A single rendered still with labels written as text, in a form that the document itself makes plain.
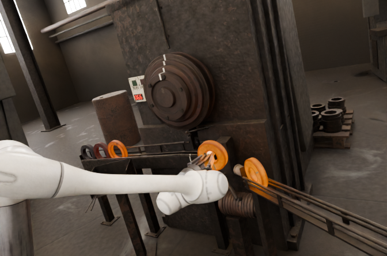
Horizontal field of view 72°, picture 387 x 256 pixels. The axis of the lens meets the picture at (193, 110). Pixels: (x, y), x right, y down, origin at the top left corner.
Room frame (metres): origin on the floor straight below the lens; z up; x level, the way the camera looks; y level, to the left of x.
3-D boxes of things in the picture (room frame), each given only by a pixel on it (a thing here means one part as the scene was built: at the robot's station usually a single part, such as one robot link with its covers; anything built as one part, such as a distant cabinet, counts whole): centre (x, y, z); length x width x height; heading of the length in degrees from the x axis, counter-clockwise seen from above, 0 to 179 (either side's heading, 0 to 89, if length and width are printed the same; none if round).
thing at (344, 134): (3.12, -1.20, 0.22); 1.20 x 0.81 x 0.44; 54
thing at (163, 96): (1.53, 0.13, 1.11); 0.28 x 0.06 x 0.28; 56
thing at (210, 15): (1.97, -0.17, 0.88); 1.08 x 0.73 x 1.76; 56
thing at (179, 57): (1.61, 0.07, 1.11); 0.47 x 0.06 x 0.47; 56
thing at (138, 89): (1.89, 0.29, 1.15); 0.26 x 0.02 x 0.18; 56
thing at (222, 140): (1.49, -0.13, 0.68); 0.11 x 0.08 x 0.24; 146
